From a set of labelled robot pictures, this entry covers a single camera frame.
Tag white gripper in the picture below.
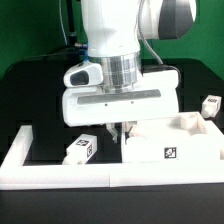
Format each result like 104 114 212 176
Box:
62 70 179 142

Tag white square tabletop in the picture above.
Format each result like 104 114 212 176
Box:
121 112 224 163

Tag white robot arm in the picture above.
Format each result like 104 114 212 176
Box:
62 0 196 136

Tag white U-shaped fence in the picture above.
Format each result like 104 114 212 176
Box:
0 125 224 190

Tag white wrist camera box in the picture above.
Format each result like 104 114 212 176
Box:
63 61 103 88

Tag black cables behind robot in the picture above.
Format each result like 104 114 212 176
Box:
9 0 89 68

